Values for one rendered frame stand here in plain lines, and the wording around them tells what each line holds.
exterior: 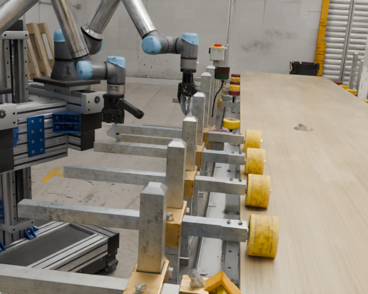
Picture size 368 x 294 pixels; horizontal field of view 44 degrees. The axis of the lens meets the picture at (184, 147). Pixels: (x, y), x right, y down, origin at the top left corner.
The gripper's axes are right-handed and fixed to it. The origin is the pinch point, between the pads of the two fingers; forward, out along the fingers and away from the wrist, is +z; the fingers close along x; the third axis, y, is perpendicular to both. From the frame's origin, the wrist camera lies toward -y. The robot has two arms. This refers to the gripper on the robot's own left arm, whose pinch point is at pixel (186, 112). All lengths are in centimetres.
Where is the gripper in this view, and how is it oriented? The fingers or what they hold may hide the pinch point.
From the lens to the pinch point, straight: 208.8
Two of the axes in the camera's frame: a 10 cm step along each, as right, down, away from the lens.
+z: -0.6, 9.6, 2.6
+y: -1.2, 2.6, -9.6
